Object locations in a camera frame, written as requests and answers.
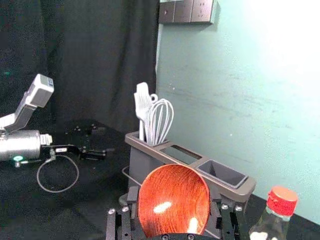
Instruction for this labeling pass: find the grey wire whisk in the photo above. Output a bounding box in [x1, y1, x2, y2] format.
[146, 98, 175, 146]

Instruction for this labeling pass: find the thin dark looped cable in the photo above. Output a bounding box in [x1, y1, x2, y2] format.
[36, 149, 80, 194]

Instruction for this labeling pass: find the white slotted spatula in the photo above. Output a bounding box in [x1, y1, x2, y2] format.
[133, 81, 152, 141]

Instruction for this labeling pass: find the grey utensil holder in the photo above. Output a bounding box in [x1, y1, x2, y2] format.
[121, 129, 257, 209]

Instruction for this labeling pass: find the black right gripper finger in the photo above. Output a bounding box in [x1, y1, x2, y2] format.
[209, 190, 251, 240]

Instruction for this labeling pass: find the red-brown wooden spoon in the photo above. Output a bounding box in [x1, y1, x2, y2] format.
[137, 163, 212, 238]

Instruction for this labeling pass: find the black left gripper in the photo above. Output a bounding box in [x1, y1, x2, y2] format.
[40, 119, 115, 161]

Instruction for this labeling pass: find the grey wall socket panel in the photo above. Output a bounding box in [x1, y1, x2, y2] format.
[158, 0, 222, 25]

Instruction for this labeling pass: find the clear bottle with red cap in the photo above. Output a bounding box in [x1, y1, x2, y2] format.
[249, 185, 300, 240]

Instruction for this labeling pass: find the black curtain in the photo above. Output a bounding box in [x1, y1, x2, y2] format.
[0, 0, 161, 136]

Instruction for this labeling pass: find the black table cloth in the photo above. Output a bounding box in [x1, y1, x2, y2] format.
[0, 119, 320, 240]

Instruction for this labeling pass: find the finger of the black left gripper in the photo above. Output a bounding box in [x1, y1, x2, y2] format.
[105, 186, 141, 240]

